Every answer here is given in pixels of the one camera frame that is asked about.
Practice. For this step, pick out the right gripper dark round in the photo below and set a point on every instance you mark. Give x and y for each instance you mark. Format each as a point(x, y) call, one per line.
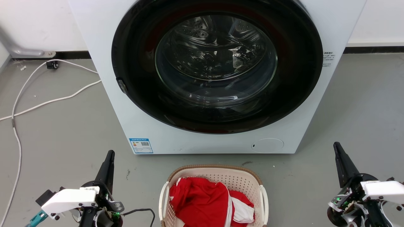
point(350, 201)

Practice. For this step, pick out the left gripper dark round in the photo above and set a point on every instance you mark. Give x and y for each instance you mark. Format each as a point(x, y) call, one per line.
point(107, 205)

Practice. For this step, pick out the beige plastic laundry basket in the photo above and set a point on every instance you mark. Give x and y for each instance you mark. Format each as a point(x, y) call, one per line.
point(240, 179)

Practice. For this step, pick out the blue energy label sticker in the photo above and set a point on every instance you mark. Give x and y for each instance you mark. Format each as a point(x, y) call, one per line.
point(141, 145)

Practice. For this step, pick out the white front-load washing machine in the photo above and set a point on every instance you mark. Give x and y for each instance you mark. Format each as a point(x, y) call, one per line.
point(157, 138)

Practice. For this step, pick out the red garment with white stripes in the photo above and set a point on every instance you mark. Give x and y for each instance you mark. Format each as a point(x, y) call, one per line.
point(202, 201)

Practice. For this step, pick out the printed text sticker on washer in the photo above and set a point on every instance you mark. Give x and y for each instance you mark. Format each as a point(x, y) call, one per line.
point(328, 58)

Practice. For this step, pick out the small black caster wheel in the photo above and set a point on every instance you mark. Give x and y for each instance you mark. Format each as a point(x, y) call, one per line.
point(52, 65)

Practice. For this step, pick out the round black glass washer door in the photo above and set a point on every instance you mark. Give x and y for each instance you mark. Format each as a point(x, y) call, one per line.
point(139, 47)

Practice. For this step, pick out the right white wrist camera housing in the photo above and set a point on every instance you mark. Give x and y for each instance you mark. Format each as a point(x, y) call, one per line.
point(383, 190)

